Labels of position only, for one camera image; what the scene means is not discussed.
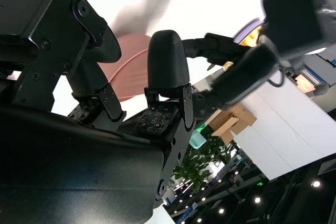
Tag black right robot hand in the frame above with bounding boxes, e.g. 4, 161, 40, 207
0, 0, 197, 224

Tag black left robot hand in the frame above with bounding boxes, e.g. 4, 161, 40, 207
182, 32, 280, 111

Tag yellow toy bananas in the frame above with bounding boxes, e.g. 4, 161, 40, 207
243, 28, 263, 48

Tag brown cardboard box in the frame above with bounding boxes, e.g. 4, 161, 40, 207
207, 103, 257, 145

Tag purple plate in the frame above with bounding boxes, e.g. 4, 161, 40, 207
233, 18, 268, 48

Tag orange lit monitor screen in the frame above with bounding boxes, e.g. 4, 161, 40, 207
295, 73, 316, 94

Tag large white box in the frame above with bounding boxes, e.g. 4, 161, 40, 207
230, 76, 336, 182

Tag teal translucent container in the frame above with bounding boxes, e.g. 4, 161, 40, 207
190, 124, 208, 149

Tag green leafy plant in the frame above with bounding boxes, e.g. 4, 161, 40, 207
174, 126, 234, 196

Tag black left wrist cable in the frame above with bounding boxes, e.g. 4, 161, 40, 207
267, 63, 287, 89

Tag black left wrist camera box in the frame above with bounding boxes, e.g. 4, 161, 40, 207
262, 0, 330, 56

